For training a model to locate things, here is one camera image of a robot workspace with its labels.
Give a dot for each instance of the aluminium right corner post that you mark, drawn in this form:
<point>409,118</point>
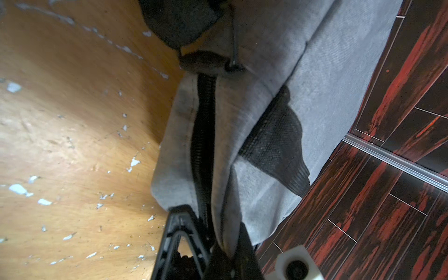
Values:
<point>430,177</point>

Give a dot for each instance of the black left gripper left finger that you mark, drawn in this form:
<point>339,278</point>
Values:
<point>185,249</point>

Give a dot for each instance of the grey zippered laptop bag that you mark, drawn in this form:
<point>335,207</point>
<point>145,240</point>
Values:
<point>262,104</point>

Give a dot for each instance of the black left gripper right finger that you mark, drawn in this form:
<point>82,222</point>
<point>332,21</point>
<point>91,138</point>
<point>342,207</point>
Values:
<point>242,266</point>

